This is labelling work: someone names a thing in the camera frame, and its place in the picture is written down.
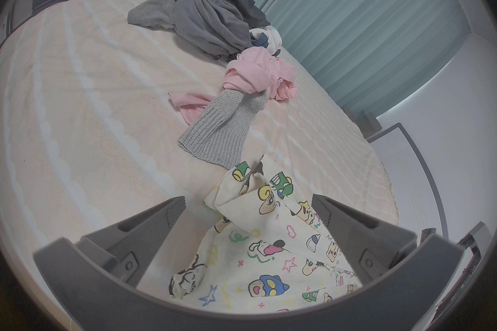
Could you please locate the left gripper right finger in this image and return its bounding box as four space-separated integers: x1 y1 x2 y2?
311 193 419 288

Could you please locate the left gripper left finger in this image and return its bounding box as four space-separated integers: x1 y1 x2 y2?
79 196 187 287

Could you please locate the white printed pyjama top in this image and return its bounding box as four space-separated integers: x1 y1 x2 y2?
168 153 363 312

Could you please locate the grey bedside table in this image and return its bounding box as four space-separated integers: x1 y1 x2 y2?
342 106 380 137

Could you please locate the grey knitted sweater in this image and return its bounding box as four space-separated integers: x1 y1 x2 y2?
127 0 269 169

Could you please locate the bed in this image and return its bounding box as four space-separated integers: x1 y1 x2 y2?
0 0 447 307

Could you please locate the pink garment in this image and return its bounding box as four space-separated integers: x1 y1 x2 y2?
168 48 298 126

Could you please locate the white garment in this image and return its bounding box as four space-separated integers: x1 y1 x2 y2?
248 26 283 58

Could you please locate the dark grey garment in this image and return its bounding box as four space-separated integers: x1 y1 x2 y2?
171 0 251 62

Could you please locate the blue-green curtain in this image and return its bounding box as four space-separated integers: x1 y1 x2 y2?
155 0 472 118

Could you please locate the black garment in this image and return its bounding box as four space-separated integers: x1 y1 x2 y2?
202 0 271 29

